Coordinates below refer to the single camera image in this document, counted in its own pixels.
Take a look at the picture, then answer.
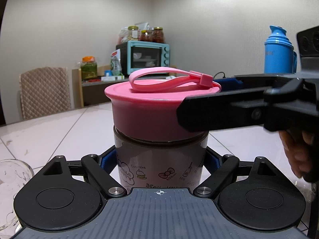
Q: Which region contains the clear drinking glass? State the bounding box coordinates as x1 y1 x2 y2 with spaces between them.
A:
1 159 34 238

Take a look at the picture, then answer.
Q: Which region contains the red contents jar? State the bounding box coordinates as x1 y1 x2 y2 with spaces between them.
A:
152 26 165 43
139 30 153 42

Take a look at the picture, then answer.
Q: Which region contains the pink patterned bottle body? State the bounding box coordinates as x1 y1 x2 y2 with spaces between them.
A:
114 128 208 191

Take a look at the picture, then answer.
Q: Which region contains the teal toaster oven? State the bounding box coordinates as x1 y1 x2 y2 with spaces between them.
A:
116 40 170 77

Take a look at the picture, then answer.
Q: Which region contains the orange lid pickle jar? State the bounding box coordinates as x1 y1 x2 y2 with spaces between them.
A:
81 56 97 80

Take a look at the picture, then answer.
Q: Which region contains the blue thermos flask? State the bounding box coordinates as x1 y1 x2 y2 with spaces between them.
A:
264 25 297 73

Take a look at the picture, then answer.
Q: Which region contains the red contents jar right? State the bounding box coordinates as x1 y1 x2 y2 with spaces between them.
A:
152 26 165 43

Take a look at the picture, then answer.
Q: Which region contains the pink bottle cap with strap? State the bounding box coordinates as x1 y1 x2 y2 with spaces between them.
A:
104 67 221 142

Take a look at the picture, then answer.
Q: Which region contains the glass jar yellow lid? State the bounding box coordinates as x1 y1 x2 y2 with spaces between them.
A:
127 25 139 40

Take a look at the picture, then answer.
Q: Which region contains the right hand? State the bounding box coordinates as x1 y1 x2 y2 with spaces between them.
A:
279 131 314 179

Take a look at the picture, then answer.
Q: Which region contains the red contents jar middle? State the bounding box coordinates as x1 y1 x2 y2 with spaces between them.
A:
139 30 153 42

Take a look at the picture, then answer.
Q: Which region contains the wooden side shelf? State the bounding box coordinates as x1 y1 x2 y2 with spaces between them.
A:
71 65 178 109

